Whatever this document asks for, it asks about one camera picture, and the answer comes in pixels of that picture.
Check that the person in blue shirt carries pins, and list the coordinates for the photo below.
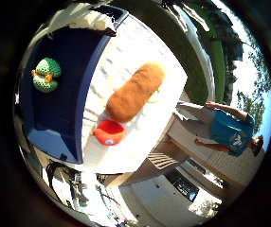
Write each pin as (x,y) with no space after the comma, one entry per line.
(230,129)

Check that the dark garage window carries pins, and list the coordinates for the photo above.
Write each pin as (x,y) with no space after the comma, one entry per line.
(183,186)

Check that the green crochet toy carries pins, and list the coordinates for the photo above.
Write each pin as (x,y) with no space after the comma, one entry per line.
(48,66)

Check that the green leafy tree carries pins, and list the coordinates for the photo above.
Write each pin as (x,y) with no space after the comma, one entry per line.
(252,110)

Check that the blue plastic container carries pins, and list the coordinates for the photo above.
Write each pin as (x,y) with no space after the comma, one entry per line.
(63,110)

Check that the orange-brown plush toy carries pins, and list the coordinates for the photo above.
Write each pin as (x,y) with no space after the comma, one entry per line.
(132,94)

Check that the black tripod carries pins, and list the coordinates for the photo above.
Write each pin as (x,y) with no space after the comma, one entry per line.
(75,189)

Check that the metal vent grille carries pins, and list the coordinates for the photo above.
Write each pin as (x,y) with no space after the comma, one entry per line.
(162,160)

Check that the white tablecloth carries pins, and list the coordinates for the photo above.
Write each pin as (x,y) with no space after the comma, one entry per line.
(141,138)

